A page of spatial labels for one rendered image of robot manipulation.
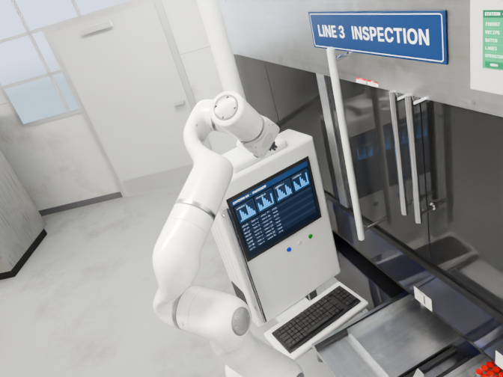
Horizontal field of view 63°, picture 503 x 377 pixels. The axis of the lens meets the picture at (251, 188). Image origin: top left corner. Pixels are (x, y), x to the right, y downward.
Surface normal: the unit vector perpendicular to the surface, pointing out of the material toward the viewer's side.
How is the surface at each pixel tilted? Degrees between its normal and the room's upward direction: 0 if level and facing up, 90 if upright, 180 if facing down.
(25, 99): 90
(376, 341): 0
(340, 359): 0
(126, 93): 90
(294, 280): 90
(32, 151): 90
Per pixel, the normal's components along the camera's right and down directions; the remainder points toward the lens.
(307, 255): 0.50, 0.30
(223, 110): -0.36, -0.17
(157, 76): -0.01, 0.49
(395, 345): -0.25, -0.84
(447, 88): -0.89, 0.40
